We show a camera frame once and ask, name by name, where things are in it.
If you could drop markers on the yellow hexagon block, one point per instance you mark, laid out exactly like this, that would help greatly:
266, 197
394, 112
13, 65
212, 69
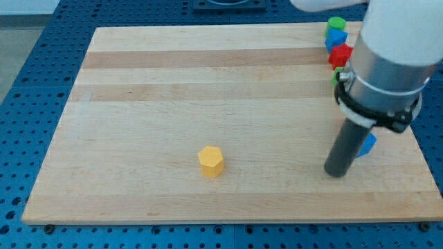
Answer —
212, 161

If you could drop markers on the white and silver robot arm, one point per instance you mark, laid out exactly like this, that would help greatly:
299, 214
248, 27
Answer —
398, 48

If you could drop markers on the wooden board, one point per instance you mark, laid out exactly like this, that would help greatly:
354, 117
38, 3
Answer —
147, 100

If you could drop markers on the small green block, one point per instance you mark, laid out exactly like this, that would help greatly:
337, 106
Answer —
336, 75

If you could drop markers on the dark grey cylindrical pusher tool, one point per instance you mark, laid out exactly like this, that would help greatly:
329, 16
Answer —
346, 147

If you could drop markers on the red block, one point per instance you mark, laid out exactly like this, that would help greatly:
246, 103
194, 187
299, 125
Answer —
340, 55

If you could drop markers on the blue block upper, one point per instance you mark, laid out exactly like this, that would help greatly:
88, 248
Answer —
334, 38

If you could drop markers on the blue block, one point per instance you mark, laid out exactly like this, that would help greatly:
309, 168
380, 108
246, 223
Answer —
334, 38
367, 145

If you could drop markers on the blue block lower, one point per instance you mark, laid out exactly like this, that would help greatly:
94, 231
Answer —
367, 145

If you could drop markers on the green cylinder block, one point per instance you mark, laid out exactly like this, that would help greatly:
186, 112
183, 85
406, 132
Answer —
335, 23

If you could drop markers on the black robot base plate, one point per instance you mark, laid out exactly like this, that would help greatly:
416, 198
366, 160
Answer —
228, 5

